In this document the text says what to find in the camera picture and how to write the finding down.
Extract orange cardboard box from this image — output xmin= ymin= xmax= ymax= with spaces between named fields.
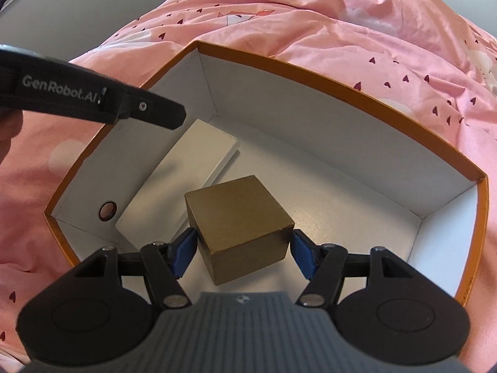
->
xmin=42 ymin=40 xmax=488 ymax=307

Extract gold cube box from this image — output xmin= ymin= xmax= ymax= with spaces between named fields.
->
xmin=184 ymin=176 xmax=294 ymax=286

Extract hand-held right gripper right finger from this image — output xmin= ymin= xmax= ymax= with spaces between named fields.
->
xmin=291 ymin=229 xmax=424 ymax=307

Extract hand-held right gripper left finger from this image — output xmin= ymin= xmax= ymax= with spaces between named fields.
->
xmin=74 ymin=227 xmax=198 ymax=311

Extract white flat box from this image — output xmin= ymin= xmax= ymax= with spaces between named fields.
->
xmin=115 ymin=119 xmax=241 ymax=253

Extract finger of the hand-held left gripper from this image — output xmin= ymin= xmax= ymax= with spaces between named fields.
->
xmin=116 ymin=86 xmax=187 ymax=130

